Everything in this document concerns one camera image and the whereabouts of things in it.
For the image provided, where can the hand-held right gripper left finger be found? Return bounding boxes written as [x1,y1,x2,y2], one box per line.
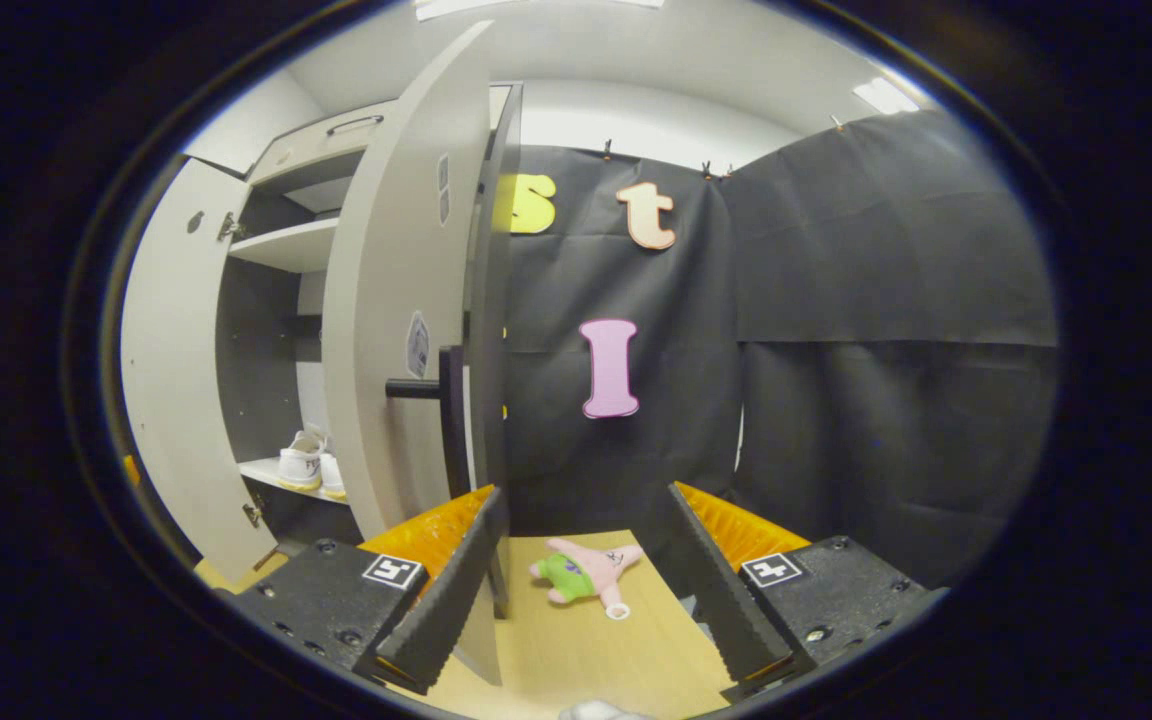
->
[231,487,513,693]

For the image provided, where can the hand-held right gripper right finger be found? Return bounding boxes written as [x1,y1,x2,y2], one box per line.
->
[666,480,950,701]

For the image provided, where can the grey shoe cabinet door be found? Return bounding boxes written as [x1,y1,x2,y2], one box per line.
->
[321,20,507,689]
[121,158,282,586]

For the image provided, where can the grey shoe cabinet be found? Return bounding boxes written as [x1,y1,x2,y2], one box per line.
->
[216,82,524,621]

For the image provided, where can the pink star plush toy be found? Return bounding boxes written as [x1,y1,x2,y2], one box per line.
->
[529,538,644,621]

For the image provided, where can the black backdrop cloth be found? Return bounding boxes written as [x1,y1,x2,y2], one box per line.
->
[501,143,742,536]
[726,108,1059,591]

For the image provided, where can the black door handle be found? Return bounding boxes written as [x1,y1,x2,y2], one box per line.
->
[386,345,469,501]

